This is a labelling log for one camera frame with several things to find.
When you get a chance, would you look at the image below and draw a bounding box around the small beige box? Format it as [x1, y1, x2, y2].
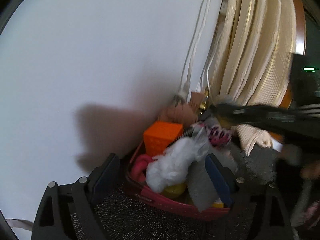
[191, 92, 205, 108]

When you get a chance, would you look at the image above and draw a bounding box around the white fluffy stuffing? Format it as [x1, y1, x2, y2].
[146, 137, 210, 193]

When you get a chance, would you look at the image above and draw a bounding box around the person's right hand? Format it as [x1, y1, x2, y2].
[301, 164, 320, 180]

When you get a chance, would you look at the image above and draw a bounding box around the beige stocking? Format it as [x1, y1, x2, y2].
[159, 104, 198, 126]

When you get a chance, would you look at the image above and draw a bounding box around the orange slatted toy cube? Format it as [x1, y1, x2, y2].
[143, 121, 184, 156]

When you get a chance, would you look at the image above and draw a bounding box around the red box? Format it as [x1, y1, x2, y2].
[124, 140, 231, 221]

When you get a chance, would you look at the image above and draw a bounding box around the pink ring toy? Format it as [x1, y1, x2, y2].
[132, 154, 153, 183]

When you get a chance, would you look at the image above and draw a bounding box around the cream curtain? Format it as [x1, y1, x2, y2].
[209, 0, 293, 155]

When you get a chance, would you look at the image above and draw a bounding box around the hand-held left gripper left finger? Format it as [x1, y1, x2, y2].
[31, 154, 120, 240]

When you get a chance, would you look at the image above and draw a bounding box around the white pink sock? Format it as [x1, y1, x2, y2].
[292, 180, 320, 233]

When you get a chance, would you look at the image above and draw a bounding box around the grey sock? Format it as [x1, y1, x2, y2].
[186, 145, 277, 212]

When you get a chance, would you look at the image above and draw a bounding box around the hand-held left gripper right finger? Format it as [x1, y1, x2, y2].
[205, 154, 295, 240]

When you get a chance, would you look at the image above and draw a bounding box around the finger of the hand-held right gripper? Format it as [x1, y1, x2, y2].
[207, 104, 268, 128]

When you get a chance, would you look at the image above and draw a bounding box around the white wall cable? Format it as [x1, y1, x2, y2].
[174, 0, 216, 103]
[196, 30, 225, 105]

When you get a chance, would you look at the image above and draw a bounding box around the yellow plastic ball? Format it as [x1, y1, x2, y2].
[162, 183, 187, 198]

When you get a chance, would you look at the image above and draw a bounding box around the beige strap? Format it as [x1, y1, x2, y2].
[5, 218, 35, 231]

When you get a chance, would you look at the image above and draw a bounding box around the wooden window frame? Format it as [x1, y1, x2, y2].
[281, 0, 307, 110]

